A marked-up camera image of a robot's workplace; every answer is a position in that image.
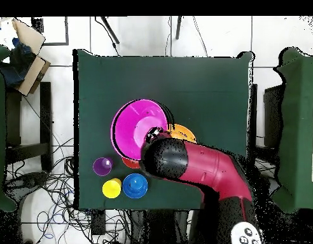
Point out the large pink bowl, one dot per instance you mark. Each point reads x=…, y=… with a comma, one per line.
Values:
x=128, y=127

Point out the large orange bowl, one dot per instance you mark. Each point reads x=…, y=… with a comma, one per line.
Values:
x=183, y=133

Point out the small red-orange bowl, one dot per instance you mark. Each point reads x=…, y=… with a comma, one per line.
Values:
x=131, y=164

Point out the small dark blue bowl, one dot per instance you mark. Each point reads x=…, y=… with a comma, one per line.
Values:
x=134, y=185

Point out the yellow cup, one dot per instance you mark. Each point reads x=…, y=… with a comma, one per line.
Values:
x=111, y=188

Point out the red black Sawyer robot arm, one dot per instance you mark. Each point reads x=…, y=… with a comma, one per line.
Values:
x=210, y=170

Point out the dark green table cloth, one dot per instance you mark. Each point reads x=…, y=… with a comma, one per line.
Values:
x=159, y=84

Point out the purple cup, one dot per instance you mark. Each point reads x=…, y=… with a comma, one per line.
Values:
x=102, y=166

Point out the black power brick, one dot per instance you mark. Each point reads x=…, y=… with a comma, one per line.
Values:
x=98, y=223

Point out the black tripod leg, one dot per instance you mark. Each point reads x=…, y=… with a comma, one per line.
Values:
x=110, y=30
x=178, y=28

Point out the grey base with black knob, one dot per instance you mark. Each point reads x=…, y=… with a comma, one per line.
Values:
x=29, y=181

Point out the cardboard box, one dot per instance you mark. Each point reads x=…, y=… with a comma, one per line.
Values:
x=31, y=73

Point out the dark blue cloth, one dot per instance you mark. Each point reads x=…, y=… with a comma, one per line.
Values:
x=16, y=66

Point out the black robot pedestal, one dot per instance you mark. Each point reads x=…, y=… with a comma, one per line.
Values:
x=159, y=228

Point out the black rectangular frame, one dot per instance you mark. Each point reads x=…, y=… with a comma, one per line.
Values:
x=67, y=33

